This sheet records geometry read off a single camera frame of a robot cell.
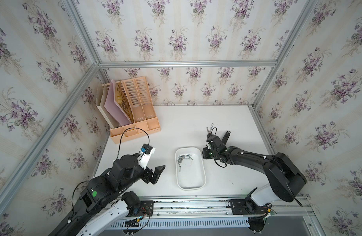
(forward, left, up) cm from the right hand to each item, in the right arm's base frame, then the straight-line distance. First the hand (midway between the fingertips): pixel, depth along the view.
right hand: (204, 152), depth 91 cm
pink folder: (+17, +56, +26) cm, 64 cm away
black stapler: (+12, -16, 0) cm, 20 cm away
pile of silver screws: (-3, +14, -2) cm, 15 cm away
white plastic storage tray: (-9, +9, -2) cm, 13 cm away
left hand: (-17, +23, +22) cm, 36 cm away
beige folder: (+26, +63, +28) cm, 73 cm away
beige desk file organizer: (+38, +49, +13) cm, 63 cm away
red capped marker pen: (+22, -7, -3) cm, 23 cm away
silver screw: (+20, -4, -3) cm, 20 cm away
